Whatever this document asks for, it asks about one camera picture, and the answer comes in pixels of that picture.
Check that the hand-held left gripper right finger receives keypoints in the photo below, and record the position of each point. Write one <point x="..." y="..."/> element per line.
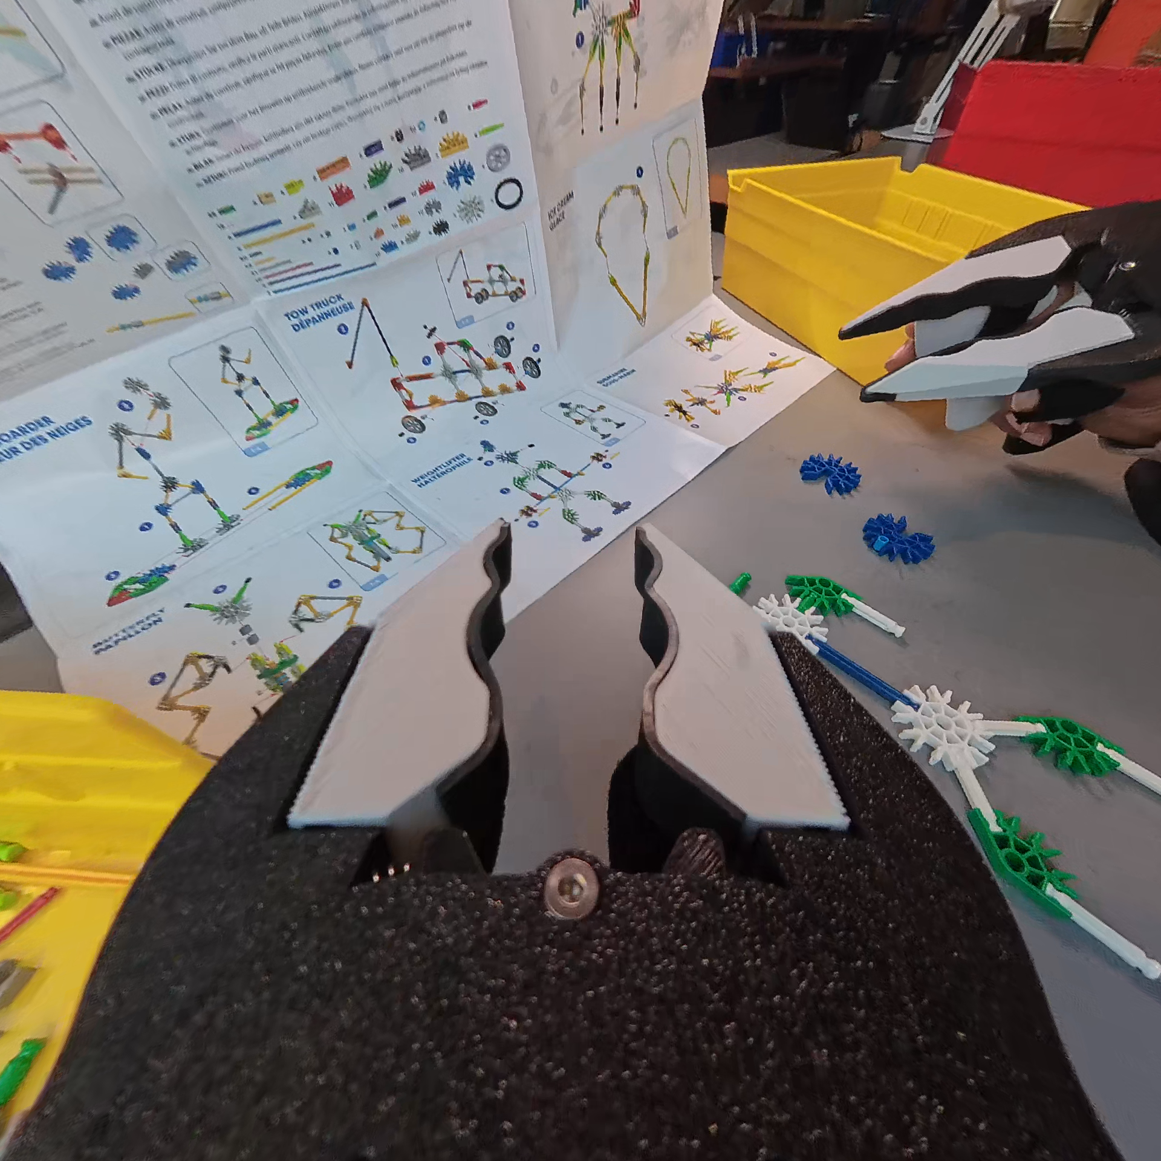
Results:
<point x="744" y="725"/>

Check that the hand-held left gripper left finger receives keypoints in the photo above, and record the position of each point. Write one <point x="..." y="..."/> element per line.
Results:
<point x="408" y="716"/>

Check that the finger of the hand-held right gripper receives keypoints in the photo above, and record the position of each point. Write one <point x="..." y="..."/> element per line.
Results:
<point x="989" y="272"/>
<point x="1025" y="358"/>

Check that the yellow plastic bin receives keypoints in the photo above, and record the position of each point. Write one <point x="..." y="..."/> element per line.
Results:
<point x="816" y="272"/>
<point x="90" y="771"/>

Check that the white green blue toy assembly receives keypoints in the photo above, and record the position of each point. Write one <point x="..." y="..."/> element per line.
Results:
<point x="949" y="725"/>

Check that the pile of colourful toy pieces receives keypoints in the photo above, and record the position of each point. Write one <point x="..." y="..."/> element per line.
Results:
<point x="23" y="1070"/>

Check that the person's right hand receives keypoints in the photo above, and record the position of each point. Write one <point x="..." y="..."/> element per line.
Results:
<point x="1134" y="417"/>

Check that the red plastic bin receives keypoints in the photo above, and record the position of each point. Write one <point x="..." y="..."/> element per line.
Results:
<point x="1043" y="135"/>

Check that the white metal stand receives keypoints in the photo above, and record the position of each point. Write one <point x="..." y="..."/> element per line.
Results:
<point x="967" y="72"/>

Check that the blue toy connector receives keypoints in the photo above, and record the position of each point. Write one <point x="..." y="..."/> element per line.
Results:
<point x="898" y="539"/>
<point x="830" y="472"/>

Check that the orange crate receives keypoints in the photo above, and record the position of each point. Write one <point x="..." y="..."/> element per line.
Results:
<point x="1126" y="32"/>

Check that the blue crate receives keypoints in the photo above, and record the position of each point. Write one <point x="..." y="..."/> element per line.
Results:
<point x="748" y="45"/>

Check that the folded paper instruction sheet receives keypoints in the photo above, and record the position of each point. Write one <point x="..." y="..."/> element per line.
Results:
<point x="273" y="362"/>

